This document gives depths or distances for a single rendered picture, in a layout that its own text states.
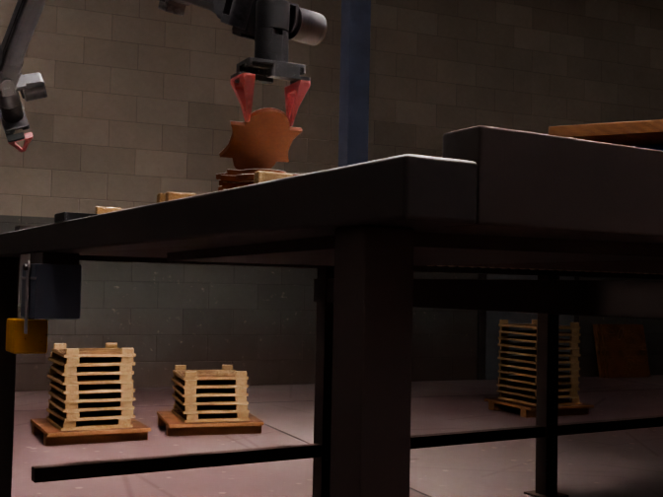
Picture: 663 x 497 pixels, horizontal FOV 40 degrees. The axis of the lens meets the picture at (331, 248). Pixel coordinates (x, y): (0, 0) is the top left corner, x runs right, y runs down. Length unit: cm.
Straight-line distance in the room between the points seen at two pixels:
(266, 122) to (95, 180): 546
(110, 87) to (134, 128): 35
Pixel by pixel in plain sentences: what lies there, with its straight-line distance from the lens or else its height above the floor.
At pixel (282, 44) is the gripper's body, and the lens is 153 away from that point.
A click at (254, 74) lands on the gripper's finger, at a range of 150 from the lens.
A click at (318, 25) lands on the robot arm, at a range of 159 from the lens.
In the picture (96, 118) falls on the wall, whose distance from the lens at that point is 701.
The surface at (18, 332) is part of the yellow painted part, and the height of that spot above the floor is 67.
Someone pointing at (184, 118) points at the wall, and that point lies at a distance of 716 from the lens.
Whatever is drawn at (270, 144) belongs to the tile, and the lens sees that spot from 156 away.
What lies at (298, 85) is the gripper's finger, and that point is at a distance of 153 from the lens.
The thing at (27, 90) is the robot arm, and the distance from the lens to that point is 261.
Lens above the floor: 79
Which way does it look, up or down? 2 degrees up
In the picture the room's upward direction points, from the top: 1 degrees clockwise
